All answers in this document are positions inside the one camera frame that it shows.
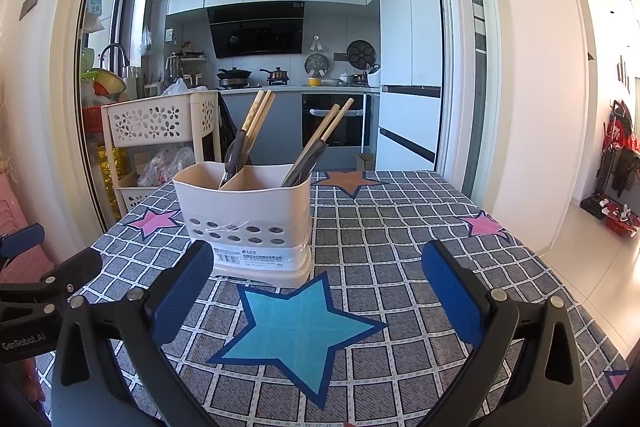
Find red and black hanging bags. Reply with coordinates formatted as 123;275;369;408
597;99;640;198

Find black built-in oven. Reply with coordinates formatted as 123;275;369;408
301;93;367;148

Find clear plastic bag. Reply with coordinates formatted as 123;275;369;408
137;146;196;188

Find white plastic utensil holder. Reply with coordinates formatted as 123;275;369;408
172;162;313;288

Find grey checkered tablecloth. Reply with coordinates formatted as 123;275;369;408
35;169;631;427

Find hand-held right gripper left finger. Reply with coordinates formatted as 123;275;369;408
50;238;217;427

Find wooden chopstick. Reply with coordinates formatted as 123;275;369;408
300;103;341;155
245;90;277;148
317;97;356;145
239;90;265;138

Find gold foil wrap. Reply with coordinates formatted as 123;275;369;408
92;146;126;208

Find metal pot with lid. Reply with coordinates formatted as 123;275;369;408
259;67;291;86

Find grey kitchen counter cabinet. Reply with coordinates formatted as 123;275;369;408
217;87;381;162

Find round grey pot lid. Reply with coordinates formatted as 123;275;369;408
304;53;331;76

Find round black hanging pan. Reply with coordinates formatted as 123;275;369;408
334;39;377;70

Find black wok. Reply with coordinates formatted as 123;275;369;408
216;67;253;88

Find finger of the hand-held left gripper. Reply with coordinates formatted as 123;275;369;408
0;248;104;315
0;223;47;268

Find white refrigerator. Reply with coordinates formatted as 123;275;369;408
374;0;443;172

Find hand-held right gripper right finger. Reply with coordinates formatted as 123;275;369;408
421;239;586;427

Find wall coat hooks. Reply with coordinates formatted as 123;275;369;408
615;54;632;92

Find red floor box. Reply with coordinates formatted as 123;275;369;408
580;194;640;238

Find black-handled metal utensil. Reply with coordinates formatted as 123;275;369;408
230;129;252;175

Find black range hood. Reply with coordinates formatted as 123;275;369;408
206;0;306;59

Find white plastic trolley rack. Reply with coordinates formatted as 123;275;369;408
100;90;223;215

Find metal kitchen faucet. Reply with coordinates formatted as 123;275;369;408
98;43;130;78

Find red plastic basket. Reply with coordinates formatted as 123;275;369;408
81;106;108;132

